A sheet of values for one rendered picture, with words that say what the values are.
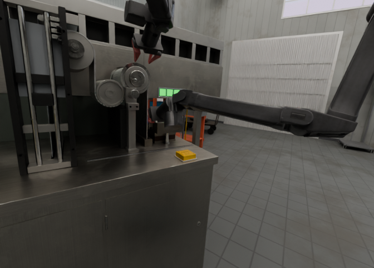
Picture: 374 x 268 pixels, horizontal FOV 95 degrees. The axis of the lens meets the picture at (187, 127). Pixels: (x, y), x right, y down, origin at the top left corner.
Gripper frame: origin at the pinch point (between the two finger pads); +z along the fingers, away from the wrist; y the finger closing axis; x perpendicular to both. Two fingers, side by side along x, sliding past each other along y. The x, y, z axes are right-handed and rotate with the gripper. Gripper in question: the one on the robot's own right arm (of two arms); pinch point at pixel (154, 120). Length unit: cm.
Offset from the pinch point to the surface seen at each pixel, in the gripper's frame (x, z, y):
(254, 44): 331, 188, 512
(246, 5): 466, 158, 498
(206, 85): 39, 26, 66
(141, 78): 20.7, -2.8, -4.0
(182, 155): -19.7, -6.4, 6.8
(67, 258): -45, 8, -38
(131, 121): 1.8, 5.3, -9.7
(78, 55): 24.2, -9.0, -29.7
